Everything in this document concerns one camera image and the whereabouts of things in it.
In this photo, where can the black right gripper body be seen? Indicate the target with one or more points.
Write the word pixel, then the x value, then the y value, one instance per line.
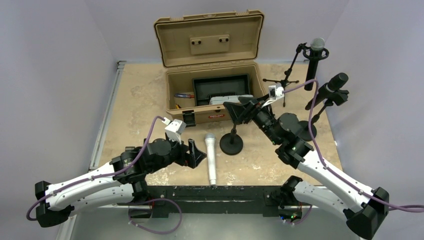
pixel 259 114

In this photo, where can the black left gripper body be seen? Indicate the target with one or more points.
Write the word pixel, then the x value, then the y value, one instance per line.
pixel 178 155

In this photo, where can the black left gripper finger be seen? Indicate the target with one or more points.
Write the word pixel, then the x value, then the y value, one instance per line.
pixel 198 156
pixel 192 158

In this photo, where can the white handheld microphone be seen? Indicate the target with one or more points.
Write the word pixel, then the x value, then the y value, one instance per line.
pixel 210 141

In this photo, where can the black round-base mic stand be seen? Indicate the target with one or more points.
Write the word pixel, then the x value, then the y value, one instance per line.
pixel 231 143

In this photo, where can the black handheld microphone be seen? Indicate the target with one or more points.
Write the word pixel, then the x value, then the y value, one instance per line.
pixel 332 90

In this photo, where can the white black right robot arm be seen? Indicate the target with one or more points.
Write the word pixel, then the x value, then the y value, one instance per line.
pixel 359 205

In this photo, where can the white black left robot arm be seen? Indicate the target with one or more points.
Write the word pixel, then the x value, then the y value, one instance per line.
pixel 120 181

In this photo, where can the silver-head black microphone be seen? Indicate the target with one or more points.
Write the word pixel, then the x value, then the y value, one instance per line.
pixel 315 52

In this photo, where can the grey plastic case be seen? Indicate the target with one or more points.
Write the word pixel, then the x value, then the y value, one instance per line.
pixel 219 100

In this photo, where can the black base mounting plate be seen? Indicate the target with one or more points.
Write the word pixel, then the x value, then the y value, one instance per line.
pixel 267 201

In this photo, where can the tan plastic toolbox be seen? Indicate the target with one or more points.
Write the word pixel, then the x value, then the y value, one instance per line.
pixel 203 46

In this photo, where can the red blue screwdriver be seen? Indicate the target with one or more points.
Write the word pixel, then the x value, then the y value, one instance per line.
pixel 184 95

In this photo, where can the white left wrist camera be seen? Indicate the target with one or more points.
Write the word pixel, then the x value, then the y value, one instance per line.
pixel 174 130

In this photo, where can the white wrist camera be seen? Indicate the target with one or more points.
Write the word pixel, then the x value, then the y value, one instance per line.
pixel 174 130
pixel 275 93

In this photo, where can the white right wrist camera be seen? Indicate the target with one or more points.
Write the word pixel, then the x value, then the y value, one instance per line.
pixel 275 93

